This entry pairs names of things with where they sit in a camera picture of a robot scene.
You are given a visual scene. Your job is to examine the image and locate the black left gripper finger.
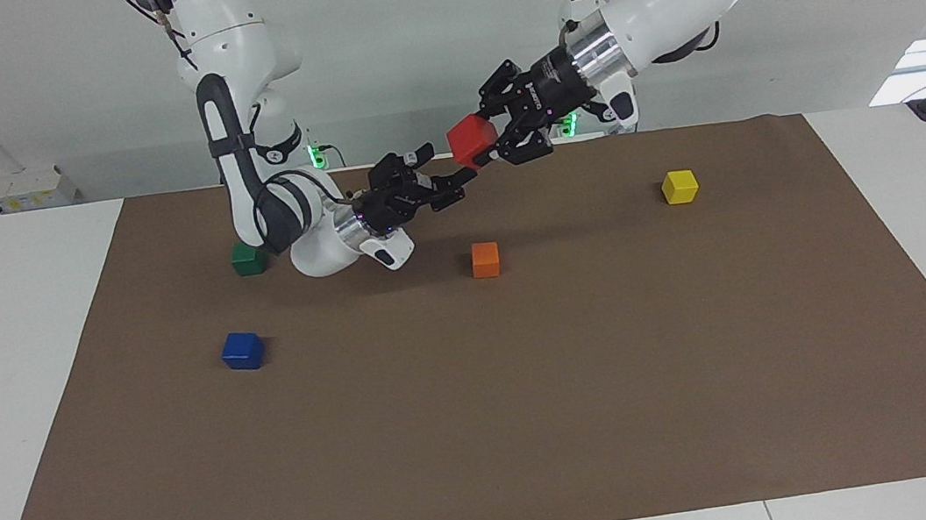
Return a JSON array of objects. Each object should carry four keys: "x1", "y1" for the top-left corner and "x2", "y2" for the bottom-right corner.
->
[
  {"x1": 474, "y1": 56, "x2": 540, "y2": 118},
  {"x1": 486, "y1": 110, "x2": 559, "y2": 170}
]

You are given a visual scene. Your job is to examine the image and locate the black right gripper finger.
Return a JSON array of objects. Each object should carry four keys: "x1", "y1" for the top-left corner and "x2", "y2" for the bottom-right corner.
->
[
  {"x1": 415, "y1": 164, "x2": 485, "y2": 216},
  {"x1": 365, "y1": 146, "x2": 439, "y2": 193}
]

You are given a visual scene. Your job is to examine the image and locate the red wooden block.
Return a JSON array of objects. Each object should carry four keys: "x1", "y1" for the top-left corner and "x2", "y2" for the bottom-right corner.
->
[{"x1": 445, "y1": 112, "x2": 503, "y2": 173}]

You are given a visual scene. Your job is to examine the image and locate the orange wooden block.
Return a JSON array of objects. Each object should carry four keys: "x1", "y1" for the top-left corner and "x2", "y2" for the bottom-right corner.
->
[{"x1": 468, "y1": 239, "x2": 504, "y2": 281}]

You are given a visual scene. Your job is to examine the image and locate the green wooden block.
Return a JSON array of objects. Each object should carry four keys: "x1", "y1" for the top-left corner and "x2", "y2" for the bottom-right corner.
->
[{"x1": 228, "y1": 239, "x2": 270, "y2": 280}]

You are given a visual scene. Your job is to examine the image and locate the yellow wooden block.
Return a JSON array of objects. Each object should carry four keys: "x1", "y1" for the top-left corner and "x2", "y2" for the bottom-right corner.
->
[{"x1": 659, "y1": 167, "x2": 702, "y2": 208}]

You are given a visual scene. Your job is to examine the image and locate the blue wooden block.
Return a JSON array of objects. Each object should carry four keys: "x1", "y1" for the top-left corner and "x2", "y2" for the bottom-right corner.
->
[{"x1": 218, "y1": 329, "x2": 268, "y2": 375}]

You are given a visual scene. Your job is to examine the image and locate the brown table mat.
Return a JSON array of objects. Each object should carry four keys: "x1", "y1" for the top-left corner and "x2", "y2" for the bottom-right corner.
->
[{"x1": 0, "y1": 96, "x2": 926, "y2": 520}]

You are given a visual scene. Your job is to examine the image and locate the white power box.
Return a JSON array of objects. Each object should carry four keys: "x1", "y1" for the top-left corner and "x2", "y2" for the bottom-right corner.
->
[{"x1": 0, "y1": 161, "x2": 81, "y2": 215}]

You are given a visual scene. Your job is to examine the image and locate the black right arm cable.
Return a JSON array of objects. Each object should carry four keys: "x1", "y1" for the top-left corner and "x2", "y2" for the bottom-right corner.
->
[{"x1": 268, "y1": 161, "x2": 358, "y2": 224}]

